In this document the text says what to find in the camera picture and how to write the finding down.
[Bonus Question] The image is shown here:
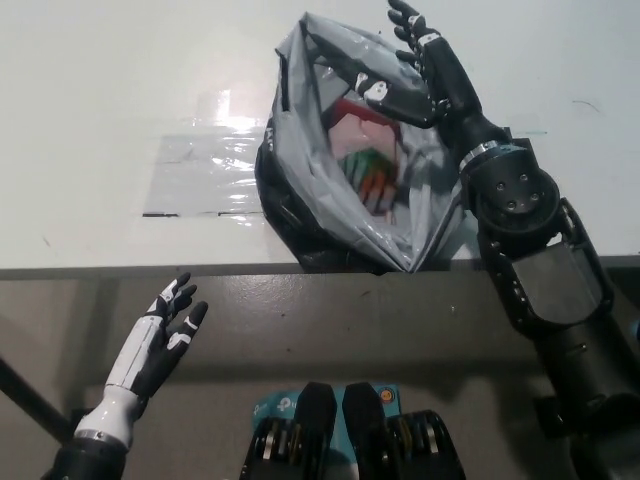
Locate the teal cardboard box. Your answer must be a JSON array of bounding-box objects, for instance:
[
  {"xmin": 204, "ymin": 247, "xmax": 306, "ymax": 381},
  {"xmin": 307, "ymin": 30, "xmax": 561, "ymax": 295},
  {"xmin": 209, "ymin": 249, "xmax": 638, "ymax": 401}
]
[{"xmin": 251, "ymin": 385, "xmax": 401, "ymax": 456}]

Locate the clear tape sheet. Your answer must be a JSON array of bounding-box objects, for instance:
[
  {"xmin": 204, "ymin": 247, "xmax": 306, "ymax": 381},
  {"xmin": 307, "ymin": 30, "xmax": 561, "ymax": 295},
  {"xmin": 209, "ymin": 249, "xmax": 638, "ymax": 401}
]
[{"xmin": 142, "ymin": 92, "xmax": 271, "ymax": 221}]

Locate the red flat item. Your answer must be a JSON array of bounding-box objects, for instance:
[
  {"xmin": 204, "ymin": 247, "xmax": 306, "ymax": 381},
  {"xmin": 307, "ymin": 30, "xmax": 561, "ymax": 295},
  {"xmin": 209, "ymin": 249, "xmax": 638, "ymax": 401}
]
[{"xmin": 333, "ymin": 98, "xmax": 371, "ymax": 121}]

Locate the rubik's cube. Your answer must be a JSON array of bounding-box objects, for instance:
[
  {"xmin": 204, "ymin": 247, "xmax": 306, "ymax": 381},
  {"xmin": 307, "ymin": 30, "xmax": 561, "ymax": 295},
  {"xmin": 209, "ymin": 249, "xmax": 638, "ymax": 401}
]
[{"xmin": 339, "ymin": 149, "xmax": 401, "ymax": 221}]

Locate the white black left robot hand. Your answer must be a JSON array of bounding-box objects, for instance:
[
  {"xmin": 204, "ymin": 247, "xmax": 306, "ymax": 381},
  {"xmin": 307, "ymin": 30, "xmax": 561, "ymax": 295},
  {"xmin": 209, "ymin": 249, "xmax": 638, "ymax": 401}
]
[{"xmin": 102, "ymin": 272, "xmax": 209, "ymax": 401}]

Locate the pink plastic packet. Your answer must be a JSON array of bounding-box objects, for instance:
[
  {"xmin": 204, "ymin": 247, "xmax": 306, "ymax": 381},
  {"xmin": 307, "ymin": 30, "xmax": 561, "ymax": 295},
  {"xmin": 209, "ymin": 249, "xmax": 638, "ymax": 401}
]
[{"xmin": 328, "ymin": 117, "xmax": 396, "ymax": 156}]

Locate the grey plastic bag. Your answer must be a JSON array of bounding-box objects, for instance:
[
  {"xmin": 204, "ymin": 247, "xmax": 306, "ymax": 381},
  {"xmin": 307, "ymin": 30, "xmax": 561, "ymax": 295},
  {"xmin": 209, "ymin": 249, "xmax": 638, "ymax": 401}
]
[{"xmin": 254, "ymin": 22, "xmax": 471, "ymax": 275}]

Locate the black table leg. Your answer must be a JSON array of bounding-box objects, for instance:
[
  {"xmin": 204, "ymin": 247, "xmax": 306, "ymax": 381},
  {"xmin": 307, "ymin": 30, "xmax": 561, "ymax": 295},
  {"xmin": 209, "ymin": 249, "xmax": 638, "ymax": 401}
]
[{"xmin": 0, "ymin": 353, "xmax": 71, "ymax": 444}]

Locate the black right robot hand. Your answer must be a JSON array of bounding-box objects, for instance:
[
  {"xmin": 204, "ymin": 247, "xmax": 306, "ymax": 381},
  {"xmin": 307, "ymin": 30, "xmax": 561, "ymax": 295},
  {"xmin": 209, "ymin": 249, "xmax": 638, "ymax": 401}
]
[{"xmin": 353, "ymin": 0, "xmax": 501, "ymax": 166}]

